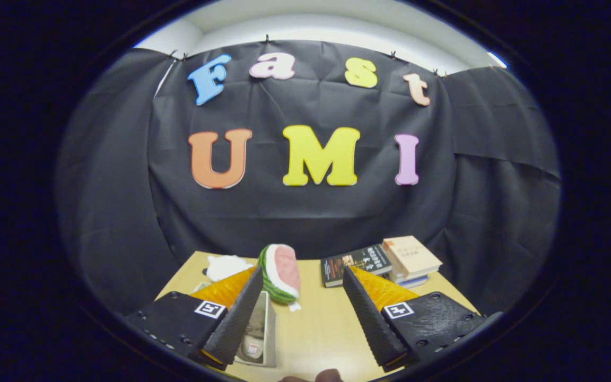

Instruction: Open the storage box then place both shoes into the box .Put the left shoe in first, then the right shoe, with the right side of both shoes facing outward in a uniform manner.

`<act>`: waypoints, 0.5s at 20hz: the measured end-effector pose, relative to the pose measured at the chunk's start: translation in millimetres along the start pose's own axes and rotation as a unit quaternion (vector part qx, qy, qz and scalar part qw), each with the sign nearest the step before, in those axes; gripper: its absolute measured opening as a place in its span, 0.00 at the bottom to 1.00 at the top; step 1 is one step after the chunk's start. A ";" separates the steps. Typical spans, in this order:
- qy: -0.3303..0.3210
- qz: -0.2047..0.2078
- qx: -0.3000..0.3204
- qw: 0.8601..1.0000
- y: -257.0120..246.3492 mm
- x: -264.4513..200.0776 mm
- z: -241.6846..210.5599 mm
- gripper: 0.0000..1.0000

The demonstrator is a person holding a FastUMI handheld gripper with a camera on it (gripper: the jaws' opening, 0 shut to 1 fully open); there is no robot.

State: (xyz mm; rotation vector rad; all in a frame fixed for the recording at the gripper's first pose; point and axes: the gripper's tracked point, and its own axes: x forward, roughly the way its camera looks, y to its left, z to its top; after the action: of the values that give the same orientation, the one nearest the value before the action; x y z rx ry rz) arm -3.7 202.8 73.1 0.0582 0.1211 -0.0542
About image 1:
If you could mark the brown shoe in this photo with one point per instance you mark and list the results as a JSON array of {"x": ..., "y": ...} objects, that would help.
[{"x": 252, "y": 351}]

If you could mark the watermelon slice plush toy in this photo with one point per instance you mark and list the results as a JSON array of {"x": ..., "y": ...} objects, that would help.
[{"x": 281, "y": 270}]

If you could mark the beige cover book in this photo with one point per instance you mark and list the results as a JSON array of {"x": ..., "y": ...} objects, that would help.
[{"x": 411, "y": 255}]

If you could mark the beige fabric storage box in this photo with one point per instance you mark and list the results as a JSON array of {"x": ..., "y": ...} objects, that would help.
[{"x": 270, "y": 339}]

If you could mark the grey white book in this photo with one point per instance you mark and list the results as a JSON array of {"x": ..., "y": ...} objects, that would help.
[{"x": 403, "y": 278}]

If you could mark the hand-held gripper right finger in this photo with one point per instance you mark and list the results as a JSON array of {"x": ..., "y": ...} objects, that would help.
[{"x": 369, "y": 323}]

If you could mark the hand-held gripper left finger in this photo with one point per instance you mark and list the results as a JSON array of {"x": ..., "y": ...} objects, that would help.
[{"x": 234, "y": 323}]

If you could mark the blue cover book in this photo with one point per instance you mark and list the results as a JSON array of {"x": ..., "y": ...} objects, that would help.
[{"x": 414, "y": 283}]

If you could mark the black backdrop cloth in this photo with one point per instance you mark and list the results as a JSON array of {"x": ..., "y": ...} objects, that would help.
[{"x": 305, "y": 212}]

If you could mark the white plush toy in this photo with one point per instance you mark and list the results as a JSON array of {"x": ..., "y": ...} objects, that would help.
[{"x": 226, "y": 267}]

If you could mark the black cover book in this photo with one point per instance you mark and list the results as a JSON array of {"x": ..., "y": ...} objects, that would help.
[{"x": 356, "y": 262}]

